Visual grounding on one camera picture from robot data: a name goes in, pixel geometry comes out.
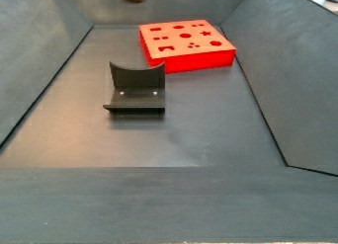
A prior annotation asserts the black curved cradle fixture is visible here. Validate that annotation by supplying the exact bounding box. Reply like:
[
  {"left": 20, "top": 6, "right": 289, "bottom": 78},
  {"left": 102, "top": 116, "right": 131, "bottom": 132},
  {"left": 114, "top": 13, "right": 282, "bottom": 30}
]
[{"left": 103, "top": 63, "right": 166, "bottom": 112}]

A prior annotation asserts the red shape sorter block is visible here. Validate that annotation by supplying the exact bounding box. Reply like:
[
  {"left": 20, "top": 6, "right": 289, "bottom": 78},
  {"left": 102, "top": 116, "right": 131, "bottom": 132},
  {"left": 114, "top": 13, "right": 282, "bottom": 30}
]
[{"left": 139, "top": 20, "right": 237, "bottom": 73}]

